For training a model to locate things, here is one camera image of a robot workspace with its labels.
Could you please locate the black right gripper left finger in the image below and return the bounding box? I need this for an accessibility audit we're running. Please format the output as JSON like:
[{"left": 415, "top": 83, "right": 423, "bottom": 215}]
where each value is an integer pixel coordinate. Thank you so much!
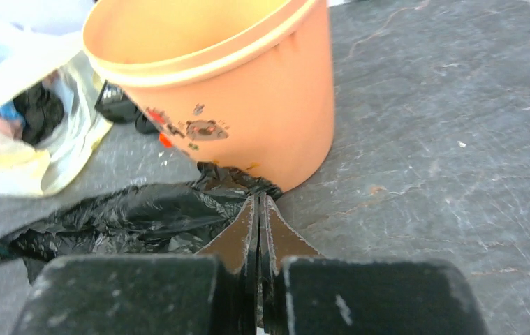
[{"left": 13, "top": 196, "right": 259, "bottom": 334}]

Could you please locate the black trash bag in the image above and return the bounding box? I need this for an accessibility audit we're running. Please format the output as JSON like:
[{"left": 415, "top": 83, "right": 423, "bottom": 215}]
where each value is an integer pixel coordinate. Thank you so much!
[{"left": 0, "top": 163, "right": 283, "bottom": 282}]

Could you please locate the translucent yellowish plastic bag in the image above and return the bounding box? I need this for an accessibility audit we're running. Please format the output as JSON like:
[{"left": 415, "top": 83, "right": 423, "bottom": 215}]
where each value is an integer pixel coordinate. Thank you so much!
[{"left": 0, "top": 20, "right": 112, "bottom": 198}]

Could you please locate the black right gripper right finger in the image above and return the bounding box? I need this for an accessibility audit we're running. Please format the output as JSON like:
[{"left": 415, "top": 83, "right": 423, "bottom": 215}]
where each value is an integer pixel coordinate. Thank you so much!
[{"left": 258, "top": 196, "right": 488, "bottom": 334}]

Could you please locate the orange capybara trash bin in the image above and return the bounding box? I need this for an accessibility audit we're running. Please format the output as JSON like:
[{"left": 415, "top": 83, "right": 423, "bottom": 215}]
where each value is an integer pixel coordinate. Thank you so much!
[{"left": 82, "top": 0, "right": 334, "bottom": 191}]

